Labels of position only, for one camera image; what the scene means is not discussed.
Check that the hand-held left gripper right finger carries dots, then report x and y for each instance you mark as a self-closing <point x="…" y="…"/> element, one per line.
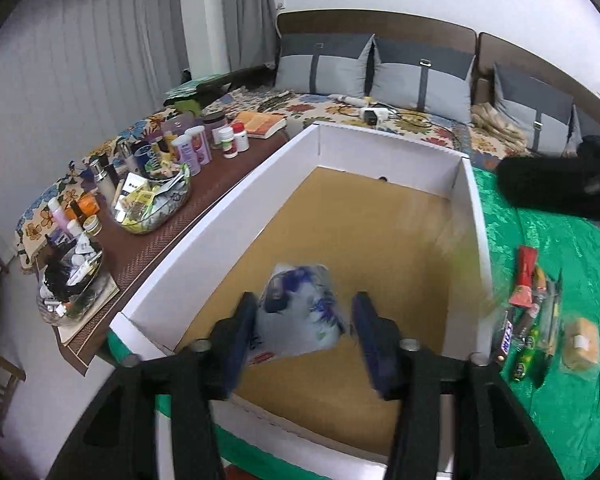
<point x="375" y="345"/>

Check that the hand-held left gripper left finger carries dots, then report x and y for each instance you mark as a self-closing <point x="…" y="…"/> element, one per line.
<point x="241" y="340"/>

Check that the blue white snack bag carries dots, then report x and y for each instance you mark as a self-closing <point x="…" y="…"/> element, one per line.
<point x="305" y="310"/>

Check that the white cardboard box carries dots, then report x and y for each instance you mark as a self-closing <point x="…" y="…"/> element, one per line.
<point x="205" y="260"/>

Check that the clear plastic snack packet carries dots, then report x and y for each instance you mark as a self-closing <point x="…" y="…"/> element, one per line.
<point x="551" y="320"/>

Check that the beige fringed throw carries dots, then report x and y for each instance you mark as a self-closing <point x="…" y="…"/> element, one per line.
<point x="497" y="125"/>

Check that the red snack bar packet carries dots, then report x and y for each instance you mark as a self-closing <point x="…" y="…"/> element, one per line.
<point x="525" y="275"/>

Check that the orange yellow snack packet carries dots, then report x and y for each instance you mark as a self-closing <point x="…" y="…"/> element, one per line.
<point x="541" y="280"/>

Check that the brown sofa backrest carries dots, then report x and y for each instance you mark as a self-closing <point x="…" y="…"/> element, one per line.
<point x="530" y="55"/>
<point x="380" y="22"/>

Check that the blue white candy bar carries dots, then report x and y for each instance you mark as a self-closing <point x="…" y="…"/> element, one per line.
<point x="506" y="342"/>

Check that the dark brown snack bar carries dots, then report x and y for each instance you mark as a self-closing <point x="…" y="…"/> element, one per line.
<point x="526" y="317"/>

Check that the green snack packet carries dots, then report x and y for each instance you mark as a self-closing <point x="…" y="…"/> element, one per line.
<point x="525" y="357"/>

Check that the glass bowl of sachets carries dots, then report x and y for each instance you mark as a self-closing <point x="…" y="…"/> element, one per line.
<point x="152" y="205"/>

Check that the wrapped beige bread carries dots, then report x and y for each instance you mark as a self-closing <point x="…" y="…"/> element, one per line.
<point x="580" y="345"/>

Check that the glass bowl of clutter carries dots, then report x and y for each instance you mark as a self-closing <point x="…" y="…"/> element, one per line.
<point x="70" y="285"/>

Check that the small white jar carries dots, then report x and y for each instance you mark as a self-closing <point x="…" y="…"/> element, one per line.
<point x="93" y="225"/>

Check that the purple white canister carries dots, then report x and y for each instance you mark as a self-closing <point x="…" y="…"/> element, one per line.
<point x="200" y="145"/>
<point x="186" y="156"/>

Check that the white power adapter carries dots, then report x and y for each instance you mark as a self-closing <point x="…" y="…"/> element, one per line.
<point x="372" y="115"/>

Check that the green tablecloth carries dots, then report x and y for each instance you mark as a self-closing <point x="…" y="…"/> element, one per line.
<point x="555" y="420"/>

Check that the blue can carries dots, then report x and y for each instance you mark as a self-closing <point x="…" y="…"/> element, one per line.
<point x="145" y="159"/>

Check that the brown lid jar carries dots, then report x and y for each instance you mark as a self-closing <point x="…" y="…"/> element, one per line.
<point x="214" y="127"/>

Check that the orange book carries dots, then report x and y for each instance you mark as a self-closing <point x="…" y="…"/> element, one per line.
<point x="260" y="124"/>

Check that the pink bottle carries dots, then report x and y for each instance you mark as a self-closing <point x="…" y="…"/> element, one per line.
<point x="57" y="215"/>

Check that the white handheld device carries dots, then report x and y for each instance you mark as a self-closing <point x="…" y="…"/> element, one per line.
<point x="345" y="99"/>

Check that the green package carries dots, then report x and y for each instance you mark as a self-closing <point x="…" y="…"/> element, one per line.
<point x="185" y="91"/>

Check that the dark rolled cloth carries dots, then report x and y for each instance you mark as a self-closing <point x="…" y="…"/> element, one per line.
<point x="240" y="76"/>

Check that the pale pleated curtain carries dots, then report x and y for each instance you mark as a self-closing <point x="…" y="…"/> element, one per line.
<point x="80" y="60"/>

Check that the grey curtain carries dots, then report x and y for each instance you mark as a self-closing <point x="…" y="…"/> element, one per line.
<point x="247" y="10"/>

